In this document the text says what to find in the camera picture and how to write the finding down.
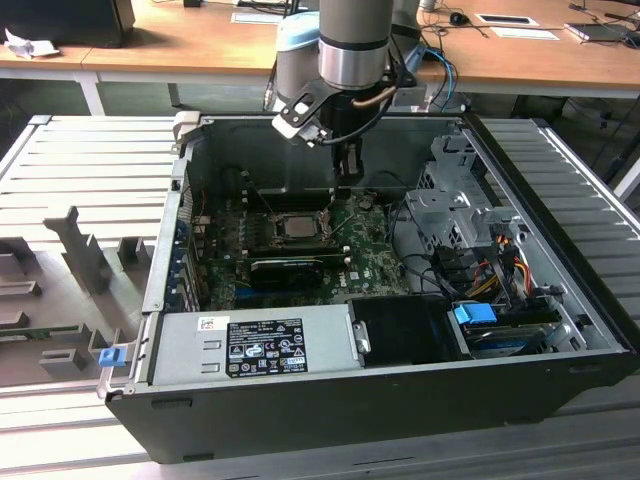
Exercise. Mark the black open PC case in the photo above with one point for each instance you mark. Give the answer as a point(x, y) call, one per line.
point(350, 415)

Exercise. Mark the green RAM stick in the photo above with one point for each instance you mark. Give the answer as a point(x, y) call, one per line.
point(40, 330)

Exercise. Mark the black computer mouse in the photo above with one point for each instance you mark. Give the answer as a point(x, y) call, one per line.
point(459, 18)

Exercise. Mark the thin metal locking lever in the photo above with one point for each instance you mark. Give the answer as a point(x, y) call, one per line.
point(345, 222)
point(261, 201)

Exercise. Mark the wooden desk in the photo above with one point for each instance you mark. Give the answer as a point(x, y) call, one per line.
point(200, 45)

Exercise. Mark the metal drive cage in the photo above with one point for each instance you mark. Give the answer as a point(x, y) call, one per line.
point(440, 210)

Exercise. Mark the black graphics card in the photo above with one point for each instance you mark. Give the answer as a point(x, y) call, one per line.
point(285, 275)

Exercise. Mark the black RAM slot bank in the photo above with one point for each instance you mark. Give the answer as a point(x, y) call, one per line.
point(300, 250)
point(295, 200)

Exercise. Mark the white paper sheet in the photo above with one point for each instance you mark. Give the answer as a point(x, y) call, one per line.
point(525, 33)

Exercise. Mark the blue disk carrier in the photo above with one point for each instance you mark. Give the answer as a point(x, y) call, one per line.
point(472, 316)

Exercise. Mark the green motherboard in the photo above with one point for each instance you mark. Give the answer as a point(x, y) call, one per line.
point(370, 260)

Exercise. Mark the hard disk drive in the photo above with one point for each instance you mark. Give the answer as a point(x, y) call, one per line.
point(500, 340)

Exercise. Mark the crumpled white paper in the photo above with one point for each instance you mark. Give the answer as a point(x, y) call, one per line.
point(30, 46)

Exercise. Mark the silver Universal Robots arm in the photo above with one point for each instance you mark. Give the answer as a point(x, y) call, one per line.
point(355, 40)

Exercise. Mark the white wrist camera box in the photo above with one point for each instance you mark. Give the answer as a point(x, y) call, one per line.
point(290, 122)

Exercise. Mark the blue case latch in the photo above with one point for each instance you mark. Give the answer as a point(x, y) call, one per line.
point(111, 358)

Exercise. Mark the black box on desk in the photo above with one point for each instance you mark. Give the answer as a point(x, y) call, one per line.
point(60, 22)

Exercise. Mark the CPU socket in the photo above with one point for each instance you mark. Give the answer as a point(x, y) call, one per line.
point(275, 239)

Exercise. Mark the grey parts rack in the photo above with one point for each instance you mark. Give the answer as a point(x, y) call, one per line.
point(75, 300)

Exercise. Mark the grey power supply unit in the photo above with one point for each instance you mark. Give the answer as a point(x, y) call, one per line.
point(185, 350)

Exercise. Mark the round coin cell battery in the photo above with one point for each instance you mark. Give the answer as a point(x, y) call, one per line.
point(365, 204)

